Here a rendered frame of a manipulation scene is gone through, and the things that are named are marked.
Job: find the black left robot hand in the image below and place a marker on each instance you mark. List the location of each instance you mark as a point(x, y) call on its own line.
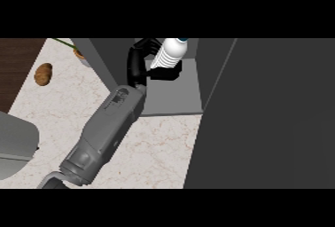
point(132, 66)

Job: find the white water bottle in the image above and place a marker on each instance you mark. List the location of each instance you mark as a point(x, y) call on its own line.
point(166, 54)

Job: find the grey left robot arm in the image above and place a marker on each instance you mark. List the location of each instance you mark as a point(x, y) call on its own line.
point(109, 127)

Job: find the grey cabinet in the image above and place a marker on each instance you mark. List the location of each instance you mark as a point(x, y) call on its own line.
point(171, 97)

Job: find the dark grey cabinet door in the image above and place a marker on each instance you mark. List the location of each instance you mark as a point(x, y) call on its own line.
point(270, 118)

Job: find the potted plant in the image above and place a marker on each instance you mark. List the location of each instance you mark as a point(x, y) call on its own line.
point(79, 54)

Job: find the brown potato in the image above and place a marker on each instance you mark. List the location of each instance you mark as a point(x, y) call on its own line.
point(42, 74)

